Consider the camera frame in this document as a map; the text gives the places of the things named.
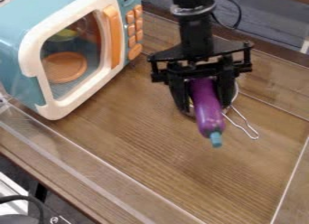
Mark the blue toy microwave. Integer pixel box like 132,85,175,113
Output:
0,0,143,120

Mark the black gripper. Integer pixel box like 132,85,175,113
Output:
147,5,253,113

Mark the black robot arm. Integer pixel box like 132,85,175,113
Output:
147,0,253,112

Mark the black cable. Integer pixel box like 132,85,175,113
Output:
210,0,243,31

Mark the silver pot with handle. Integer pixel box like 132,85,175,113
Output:
179,79,261,141

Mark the orange microwave turntable plate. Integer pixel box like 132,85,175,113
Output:
43,51,87,83

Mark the black device with cable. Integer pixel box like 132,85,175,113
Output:
0,195,74,224

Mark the clear acrylic barrier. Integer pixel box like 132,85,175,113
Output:
0,95,206,224

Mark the purple toy eggplant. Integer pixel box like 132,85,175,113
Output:
190,78,225,147

